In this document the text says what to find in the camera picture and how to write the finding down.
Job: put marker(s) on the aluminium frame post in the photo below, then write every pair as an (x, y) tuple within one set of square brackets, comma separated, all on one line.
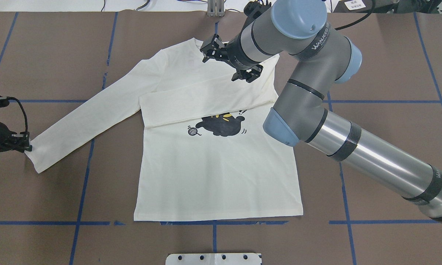
[(215, 8)]

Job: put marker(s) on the white long-sleeve printed shirt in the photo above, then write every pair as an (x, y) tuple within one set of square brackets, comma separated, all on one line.
[(205, 155)]

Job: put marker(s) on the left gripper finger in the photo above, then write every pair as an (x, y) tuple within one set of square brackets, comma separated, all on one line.
[(22, 147)]

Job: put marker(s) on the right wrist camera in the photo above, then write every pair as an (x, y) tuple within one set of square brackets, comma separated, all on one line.
[(254, 9)]

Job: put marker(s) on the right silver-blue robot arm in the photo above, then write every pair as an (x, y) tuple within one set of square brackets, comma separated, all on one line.
[(304, 110)]

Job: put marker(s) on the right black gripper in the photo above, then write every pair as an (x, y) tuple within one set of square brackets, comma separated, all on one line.
[(234, 51)]

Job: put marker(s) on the white camera mast with base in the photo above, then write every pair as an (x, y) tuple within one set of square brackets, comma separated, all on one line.
[(215, 259)]

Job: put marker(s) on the black power adapter box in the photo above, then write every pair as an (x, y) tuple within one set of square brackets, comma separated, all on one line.
[(364, 6)]

